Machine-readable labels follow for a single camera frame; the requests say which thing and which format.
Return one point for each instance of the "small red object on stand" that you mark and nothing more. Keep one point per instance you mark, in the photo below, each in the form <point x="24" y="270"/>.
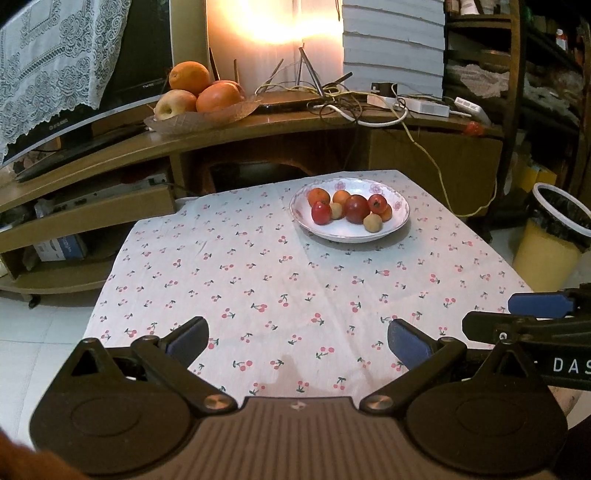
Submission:
<point x="474" y="129"/>

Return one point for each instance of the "oval red tomato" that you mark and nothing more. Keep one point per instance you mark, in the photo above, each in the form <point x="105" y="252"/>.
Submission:
<point x="321" y="213"/>

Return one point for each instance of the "wooden TV stand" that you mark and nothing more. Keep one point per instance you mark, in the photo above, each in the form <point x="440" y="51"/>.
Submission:
<point x="259" y="149"/>

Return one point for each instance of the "large dark red tomato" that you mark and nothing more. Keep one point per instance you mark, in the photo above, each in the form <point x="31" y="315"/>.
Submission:
<point x="357" y="209"/>

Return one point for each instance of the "black television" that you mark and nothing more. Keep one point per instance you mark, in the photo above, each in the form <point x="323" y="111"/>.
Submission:
<point x="92" y="83"/>

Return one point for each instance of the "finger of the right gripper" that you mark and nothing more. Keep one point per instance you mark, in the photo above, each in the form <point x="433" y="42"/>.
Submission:
<point x="541" y="305"/>
<point x="494" y="327"/>

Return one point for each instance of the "orange mandarin with stem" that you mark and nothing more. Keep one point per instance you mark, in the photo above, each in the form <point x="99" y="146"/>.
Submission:
<point x="387" y="214"/>

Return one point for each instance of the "white lace cover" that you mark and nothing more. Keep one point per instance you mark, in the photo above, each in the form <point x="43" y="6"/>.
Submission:
<point x="55" y="60"/>

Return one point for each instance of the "yellow apple in bowl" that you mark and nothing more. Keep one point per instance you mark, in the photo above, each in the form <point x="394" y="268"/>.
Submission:
<point x="173" y="103"/>

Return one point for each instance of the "small round red tomato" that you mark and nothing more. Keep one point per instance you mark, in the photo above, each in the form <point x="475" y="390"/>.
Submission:
<point x="378" y="204"/>

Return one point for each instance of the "green-brown kiwi front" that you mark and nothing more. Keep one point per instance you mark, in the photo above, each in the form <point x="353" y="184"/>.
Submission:
<point x="337" y="211"/>

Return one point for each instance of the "white floral plate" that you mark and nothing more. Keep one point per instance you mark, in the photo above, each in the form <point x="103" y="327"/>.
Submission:
<point x="341" y="230"/>

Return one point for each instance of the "white power strip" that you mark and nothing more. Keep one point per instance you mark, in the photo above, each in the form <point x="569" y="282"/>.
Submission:
<point x="419" y="106"/>

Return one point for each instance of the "glass fruit bowl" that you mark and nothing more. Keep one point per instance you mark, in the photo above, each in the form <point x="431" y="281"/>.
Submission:
<point x="193" y="122"/>

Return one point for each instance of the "yellow trash bin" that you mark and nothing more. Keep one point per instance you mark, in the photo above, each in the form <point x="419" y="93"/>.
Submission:
<point x="556" y="235"/>

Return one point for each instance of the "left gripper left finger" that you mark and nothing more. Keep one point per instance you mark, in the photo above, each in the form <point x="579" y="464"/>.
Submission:
<point x="185" y="343"/>

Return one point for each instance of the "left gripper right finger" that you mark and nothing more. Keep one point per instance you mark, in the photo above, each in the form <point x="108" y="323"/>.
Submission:
<point x="409" y="344"/>

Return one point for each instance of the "small orange mandarin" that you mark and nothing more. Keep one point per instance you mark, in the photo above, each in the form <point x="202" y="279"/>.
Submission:
<point x="341" y="197"/>

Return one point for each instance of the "large orange mandarin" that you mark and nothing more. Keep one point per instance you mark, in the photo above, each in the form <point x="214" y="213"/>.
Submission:
<point x="318" y="195"/>

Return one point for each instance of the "top orange in bowl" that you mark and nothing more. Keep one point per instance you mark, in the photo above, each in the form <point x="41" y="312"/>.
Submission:
<point x="190" y="76"/>

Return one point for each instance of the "cherry print tablecloth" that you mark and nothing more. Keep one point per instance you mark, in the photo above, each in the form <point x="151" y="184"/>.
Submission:
<point x="290" y="314"/>

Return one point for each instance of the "green-brown kiwi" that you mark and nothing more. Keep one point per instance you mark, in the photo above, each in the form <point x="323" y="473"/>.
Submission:
<point x="337" y="211"/>
<point x="373" y="223"/>

